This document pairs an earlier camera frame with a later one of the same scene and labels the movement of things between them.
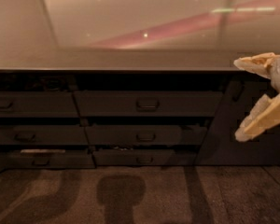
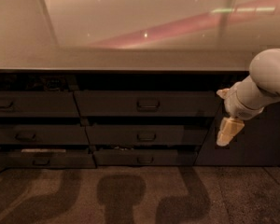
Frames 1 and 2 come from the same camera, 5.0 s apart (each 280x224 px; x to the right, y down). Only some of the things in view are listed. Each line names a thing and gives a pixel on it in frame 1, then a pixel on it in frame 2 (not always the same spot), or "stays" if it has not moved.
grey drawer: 150,103 stays
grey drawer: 43,161 stays
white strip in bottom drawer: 40,150 stays
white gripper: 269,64 -> 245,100
